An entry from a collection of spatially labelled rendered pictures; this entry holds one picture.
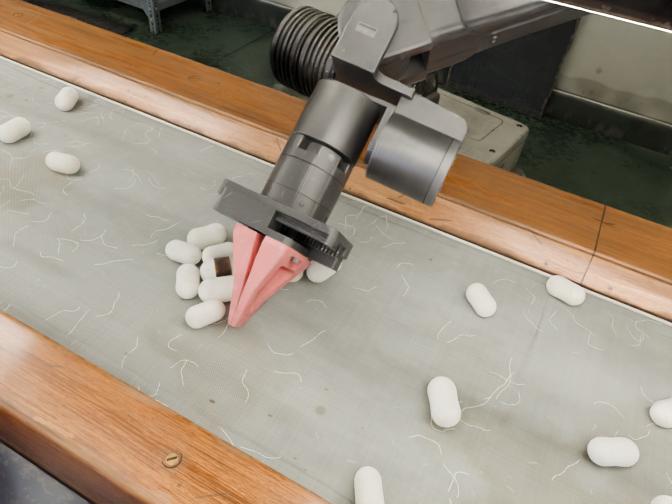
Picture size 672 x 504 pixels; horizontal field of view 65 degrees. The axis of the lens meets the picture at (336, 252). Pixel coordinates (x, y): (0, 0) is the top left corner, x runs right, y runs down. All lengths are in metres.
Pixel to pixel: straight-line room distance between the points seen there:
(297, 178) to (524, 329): 0.24
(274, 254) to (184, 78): 0.39
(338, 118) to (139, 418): 0.25
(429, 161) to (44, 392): 0.31
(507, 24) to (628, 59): 2.02
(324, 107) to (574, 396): 0.30
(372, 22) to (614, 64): 2.09
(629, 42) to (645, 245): 1.89
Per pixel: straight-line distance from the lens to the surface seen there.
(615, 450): 0.43
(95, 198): 0.58
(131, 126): 0.69
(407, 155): 0.40
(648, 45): 2.46
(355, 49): 0.42
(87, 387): 0.40
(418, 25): 0.43
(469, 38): 0.45
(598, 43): 2.46
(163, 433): 0.37
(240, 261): 0.40
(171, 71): 0.75
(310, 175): 0.40
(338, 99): 0.42
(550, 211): 0.59
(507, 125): 1.36
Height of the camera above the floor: 1.09
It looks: 44 degrees down
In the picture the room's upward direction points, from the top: 8 degrees clockwise
